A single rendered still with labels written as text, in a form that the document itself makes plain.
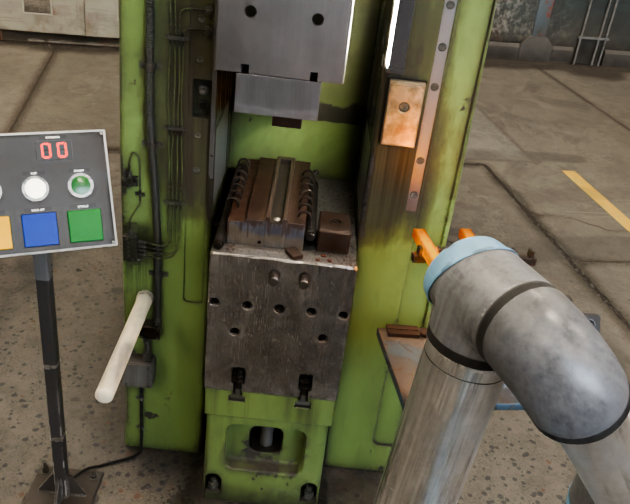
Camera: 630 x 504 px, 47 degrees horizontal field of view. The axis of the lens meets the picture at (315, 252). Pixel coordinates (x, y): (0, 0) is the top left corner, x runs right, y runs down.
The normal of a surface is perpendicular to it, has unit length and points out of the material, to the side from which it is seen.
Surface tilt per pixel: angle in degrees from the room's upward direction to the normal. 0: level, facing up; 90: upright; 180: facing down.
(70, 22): 90
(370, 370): 90
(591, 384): 58
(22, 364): 0
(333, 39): 90
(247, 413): 90
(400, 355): 0
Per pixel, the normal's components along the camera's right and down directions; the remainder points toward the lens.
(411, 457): -0.70, 0.20
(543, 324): -0.14, -0.40
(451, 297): -0.89, -0.06
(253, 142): -0.03, 0.49
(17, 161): 0.39, -0.01
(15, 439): 0.11, -0.87
